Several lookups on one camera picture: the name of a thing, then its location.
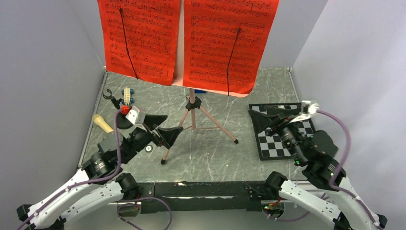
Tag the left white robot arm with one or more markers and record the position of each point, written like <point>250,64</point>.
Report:
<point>100,180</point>

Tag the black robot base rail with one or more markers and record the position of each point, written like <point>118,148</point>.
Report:
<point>202,196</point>

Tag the black chessboard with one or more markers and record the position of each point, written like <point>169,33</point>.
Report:
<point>271,148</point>

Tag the cream blue toy car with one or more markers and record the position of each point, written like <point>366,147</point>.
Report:
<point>127,96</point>

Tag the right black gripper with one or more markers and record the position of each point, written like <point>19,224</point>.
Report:
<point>281,119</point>

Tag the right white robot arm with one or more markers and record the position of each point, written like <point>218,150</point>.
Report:
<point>340,206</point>

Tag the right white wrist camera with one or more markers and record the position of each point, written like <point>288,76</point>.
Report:
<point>309,109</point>

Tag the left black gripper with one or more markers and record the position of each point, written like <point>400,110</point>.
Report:
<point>168,135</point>

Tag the black microphone stand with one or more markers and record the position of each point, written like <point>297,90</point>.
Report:
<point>122,122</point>

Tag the cream toy microphone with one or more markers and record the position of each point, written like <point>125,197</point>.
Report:
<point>99,121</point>

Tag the blue white toy brick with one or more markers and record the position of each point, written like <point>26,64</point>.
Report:
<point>199,91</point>

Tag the red sheet music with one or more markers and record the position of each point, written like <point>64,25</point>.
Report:
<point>140,38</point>
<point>224,41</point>

